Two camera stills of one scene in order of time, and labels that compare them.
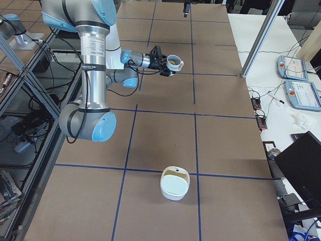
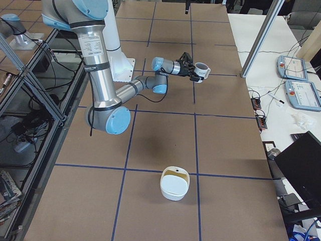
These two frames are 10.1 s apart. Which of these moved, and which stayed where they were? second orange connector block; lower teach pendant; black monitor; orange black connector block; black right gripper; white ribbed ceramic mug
Moved: white ribbed ceramic mug; black right gripper
Stayed: lower teach pendant; orange black connector block; black monitor; second orange connector block
